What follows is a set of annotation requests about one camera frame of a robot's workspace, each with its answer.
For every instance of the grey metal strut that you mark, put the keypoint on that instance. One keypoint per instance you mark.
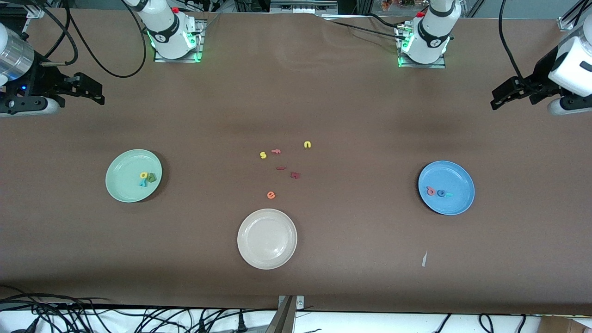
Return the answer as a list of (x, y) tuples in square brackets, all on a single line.
[(282, 319)]

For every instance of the mint green plate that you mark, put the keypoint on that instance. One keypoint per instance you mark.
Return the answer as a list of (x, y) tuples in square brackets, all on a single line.
[(125, 171)]

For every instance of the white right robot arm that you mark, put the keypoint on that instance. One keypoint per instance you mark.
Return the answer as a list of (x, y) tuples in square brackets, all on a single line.
[(169, 32)]

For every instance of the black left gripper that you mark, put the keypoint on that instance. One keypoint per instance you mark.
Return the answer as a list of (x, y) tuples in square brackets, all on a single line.
[(539, 77)]

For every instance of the brown table cover sheet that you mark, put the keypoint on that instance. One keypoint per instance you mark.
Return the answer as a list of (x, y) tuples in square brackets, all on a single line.
[(323, 101)]

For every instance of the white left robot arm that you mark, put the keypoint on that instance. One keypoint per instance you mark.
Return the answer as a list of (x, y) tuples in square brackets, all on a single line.
[(432, 32)]

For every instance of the cream white plate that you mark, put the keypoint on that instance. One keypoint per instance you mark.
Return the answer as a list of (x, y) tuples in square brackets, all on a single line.
[(267, 238)]

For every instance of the grey power strip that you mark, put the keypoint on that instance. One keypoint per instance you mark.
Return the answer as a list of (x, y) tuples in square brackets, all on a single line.
[(303, 5)]

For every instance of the salmon foam letter p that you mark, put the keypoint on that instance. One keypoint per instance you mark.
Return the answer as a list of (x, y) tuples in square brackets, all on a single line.
[(428, 193)]

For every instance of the cardboard box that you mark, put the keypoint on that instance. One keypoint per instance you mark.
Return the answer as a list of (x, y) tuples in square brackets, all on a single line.
[(564, 325)]

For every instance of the small grey paper scrap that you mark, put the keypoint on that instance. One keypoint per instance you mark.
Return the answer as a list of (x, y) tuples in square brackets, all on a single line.
[(424, 260)]

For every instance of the blue plate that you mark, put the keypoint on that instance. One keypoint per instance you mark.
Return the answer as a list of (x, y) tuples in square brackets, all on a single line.
[(455, 178)]

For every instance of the metal table bracket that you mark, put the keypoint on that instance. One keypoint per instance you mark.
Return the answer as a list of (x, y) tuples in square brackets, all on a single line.
[(298, 303)]

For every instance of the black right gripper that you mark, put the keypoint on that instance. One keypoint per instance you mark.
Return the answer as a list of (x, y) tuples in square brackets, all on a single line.
[(45, 79)]

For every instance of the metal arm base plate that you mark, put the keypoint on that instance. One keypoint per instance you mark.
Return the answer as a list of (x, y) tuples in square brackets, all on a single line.
[(200, 48), (407, 64)]

